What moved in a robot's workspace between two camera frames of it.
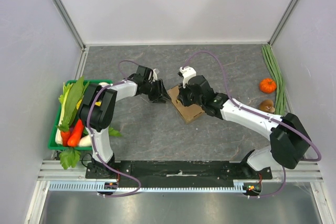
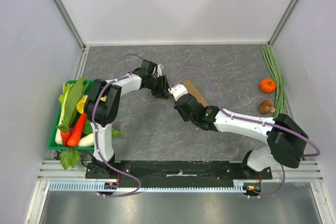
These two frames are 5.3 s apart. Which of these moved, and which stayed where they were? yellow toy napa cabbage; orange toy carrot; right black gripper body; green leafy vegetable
Moved: right black gripper body
Stayed: yellow toy napa cabbage; orange toy carrot; green leafy vegetable
